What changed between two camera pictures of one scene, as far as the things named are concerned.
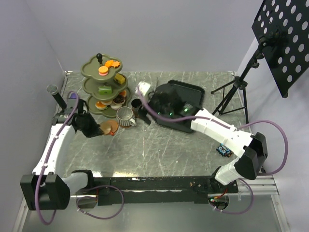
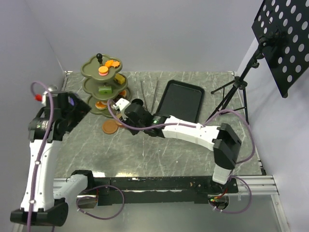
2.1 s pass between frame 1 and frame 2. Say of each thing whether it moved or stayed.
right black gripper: moved
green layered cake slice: stayed
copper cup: moved
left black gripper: moved
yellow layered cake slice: stayed
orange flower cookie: stayed
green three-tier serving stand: stayed
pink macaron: stayed
